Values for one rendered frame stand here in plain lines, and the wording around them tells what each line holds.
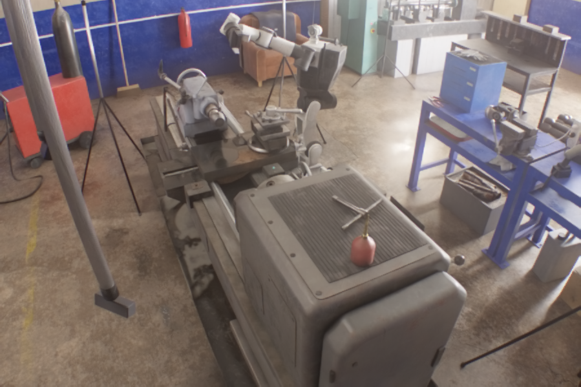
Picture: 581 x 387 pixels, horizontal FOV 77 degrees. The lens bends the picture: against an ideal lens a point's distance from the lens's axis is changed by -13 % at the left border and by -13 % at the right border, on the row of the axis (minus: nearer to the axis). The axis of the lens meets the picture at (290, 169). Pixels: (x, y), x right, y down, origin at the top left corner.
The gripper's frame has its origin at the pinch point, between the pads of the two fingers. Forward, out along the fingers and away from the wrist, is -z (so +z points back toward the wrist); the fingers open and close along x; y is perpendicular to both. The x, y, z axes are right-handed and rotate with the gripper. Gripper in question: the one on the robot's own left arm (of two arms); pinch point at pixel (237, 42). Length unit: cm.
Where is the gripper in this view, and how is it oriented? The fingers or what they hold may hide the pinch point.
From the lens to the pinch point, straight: 225.3
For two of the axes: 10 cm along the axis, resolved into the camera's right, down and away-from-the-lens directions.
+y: 9.3, -0.5, 3.6
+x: 2.1, -7.5, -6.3
